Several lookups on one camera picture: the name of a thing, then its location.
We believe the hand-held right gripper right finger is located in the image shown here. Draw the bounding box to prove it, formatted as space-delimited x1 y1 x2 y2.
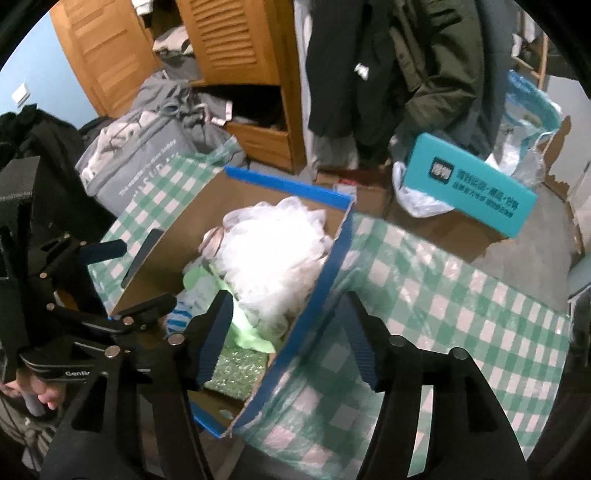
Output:
341 292 528 480

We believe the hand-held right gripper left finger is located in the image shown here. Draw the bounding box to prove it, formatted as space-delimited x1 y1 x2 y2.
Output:
41 291 235 480

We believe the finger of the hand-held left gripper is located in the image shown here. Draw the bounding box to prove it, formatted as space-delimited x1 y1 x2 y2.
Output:
45 294 178 336
39 236 128 278

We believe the light green cloth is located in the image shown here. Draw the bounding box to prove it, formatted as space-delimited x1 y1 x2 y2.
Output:
182 268 278 354

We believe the green bubble wrap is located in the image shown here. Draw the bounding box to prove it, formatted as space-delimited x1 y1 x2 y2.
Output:
203 348 271 400

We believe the blue striped white sock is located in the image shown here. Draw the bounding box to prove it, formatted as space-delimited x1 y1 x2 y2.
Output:
165 295 199 335

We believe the blue-edged cardboard box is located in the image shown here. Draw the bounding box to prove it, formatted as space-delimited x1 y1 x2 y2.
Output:
107 166 357 439

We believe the fluffy white plastic bag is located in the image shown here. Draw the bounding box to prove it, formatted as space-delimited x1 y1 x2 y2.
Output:
203 196 335 324

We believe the person's left hand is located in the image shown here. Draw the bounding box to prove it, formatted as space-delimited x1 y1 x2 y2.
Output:
0 367 63 416

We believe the green checkered tablecloth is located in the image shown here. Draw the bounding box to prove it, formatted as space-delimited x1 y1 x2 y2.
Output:
88 152 573 476

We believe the grey storage bag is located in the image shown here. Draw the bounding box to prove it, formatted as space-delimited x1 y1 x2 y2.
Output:
75 111 232 217

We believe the black garment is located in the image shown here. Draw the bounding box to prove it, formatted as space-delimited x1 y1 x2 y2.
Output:
0 105 114 232

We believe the green printed plastic bag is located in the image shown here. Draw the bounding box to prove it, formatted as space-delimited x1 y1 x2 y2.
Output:
191 136 245 167

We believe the flat cardboard box red label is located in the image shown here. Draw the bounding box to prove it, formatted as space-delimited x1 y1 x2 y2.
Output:
316 168 393 217

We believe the grey hoodie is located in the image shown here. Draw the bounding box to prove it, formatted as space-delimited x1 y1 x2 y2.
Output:
131 76 232 153

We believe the teal box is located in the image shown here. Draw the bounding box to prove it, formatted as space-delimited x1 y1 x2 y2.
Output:
404 133 539 239

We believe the grey white clothes pile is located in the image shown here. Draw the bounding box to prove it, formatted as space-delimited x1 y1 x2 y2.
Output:
152 25 204 79

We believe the wooden wardrobe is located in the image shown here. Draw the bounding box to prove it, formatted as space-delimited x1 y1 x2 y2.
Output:
48 0 308 174

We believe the black jacket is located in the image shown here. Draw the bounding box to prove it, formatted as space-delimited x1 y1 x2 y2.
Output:
305 0 409 160

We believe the blue clear plastic bag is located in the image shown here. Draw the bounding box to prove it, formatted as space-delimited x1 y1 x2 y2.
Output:
487 69 561 188

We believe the olive green jacket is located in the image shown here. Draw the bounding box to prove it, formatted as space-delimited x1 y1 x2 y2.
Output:
388 0 497 160

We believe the dark navy coat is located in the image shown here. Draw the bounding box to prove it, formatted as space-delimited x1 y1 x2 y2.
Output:
475 0 513 158

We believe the wooden shelf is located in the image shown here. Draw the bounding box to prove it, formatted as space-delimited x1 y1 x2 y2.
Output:
512 14 550 90

